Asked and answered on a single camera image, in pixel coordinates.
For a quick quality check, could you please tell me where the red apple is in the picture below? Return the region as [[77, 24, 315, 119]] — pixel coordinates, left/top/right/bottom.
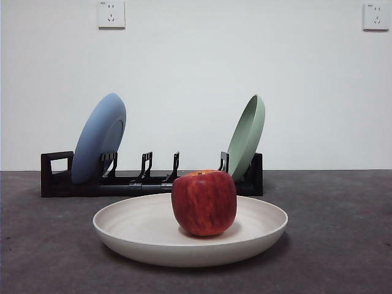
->
[[171, 170, 238, 237]]

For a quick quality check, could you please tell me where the pale yellow plate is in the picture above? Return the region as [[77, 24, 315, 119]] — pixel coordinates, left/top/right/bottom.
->
[[92, 192, 289, 268]]

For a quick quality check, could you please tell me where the pale green plate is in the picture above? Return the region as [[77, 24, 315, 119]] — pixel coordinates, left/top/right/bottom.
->
[[227, 94, 266, 184]]

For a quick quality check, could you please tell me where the pale blue plate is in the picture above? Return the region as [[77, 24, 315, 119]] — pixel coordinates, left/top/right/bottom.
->
[[70, 92, 127, 186]]

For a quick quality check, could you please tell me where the black plate rack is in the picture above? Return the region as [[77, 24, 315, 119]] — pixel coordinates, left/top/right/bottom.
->
[[40, 150, 264, 198]]

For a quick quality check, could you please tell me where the white wall socket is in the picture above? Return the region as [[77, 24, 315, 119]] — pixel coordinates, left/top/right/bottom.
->
[[97, 0, 126, 30], [363, 2, 391, 32]]

